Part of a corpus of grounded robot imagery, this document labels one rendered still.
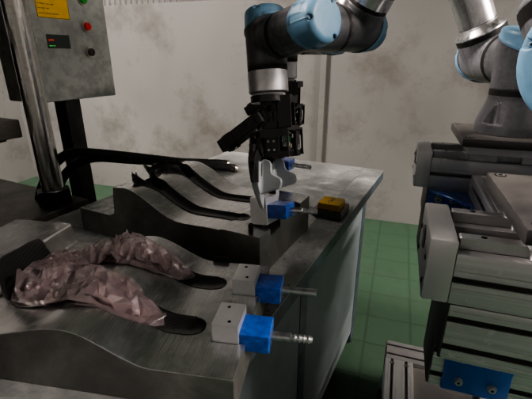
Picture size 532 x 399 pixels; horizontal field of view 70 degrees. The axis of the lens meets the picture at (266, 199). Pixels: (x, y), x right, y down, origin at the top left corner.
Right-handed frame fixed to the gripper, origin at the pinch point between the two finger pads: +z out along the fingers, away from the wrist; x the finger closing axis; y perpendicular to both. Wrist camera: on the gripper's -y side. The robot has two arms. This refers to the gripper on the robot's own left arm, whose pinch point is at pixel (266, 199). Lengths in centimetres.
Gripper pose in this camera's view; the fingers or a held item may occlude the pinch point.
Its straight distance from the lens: 75.9
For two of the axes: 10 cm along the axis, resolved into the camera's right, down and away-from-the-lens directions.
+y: 8.9, 0.2, -4.6
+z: 0.6, 9.8, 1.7
